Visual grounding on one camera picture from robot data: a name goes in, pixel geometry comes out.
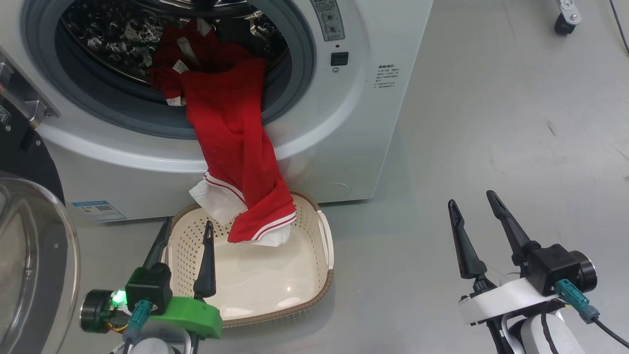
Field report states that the cream laundry basket brown rim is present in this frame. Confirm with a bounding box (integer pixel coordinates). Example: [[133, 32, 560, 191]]
[[162, 189, 336, 328]]

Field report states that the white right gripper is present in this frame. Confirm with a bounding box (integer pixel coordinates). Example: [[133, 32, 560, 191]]
[[448, 190, 598, 325]]

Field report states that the grey metal frame leg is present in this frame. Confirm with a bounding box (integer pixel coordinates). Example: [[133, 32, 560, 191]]
[[557, 0, 583, 25]]

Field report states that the camera cable teal plug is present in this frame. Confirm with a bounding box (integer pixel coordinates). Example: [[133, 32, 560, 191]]
[[555, 279, 629, 349], [120, 300, 153, 354]]

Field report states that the black floor cable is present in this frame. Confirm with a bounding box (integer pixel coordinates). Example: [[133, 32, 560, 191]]
[[608, 0, 629, 55]]

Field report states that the left camera cable teal plug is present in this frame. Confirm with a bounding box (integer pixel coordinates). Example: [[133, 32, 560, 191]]
[[120, 300, 153, 354]]

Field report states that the black washer door glass bowl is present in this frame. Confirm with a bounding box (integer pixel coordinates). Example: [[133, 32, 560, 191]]
[[0, 47, 81, 354]]

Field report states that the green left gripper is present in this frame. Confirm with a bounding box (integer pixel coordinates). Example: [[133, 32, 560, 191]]
[[80, 218, 223, 340]]

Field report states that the right camera cable teal plug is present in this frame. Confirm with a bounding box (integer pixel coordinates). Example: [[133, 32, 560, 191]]
[[555, 279, 629, 349]]

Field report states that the blue energy label sticker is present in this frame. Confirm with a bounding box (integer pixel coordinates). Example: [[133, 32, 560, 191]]
[[71, 200, 127, 223]]

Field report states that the white front-load washing machine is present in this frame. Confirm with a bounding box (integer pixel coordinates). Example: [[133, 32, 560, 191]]
[[0, 0, 434, 222]]

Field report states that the red garment white trim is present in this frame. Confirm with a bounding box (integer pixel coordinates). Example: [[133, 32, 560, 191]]
[[149, 19, 298, 247]]

